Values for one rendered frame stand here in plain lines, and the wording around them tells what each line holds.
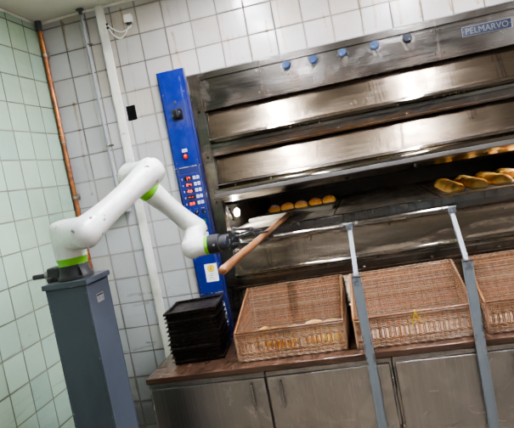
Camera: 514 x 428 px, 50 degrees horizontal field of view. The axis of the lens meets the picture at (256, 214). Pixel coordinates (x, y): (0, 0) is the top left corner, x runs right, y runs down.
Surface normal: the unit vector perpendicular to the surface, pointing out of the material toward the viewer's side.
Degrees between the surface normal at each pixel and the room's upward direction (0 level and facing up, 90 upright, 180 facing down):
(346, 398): 90
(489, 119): 68
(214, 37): 90
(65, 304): 90
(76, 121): 90
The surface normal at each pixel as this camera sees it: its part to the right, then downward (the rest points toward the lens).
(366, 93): -0.24, -0.24
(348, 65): -0.18, 0.11
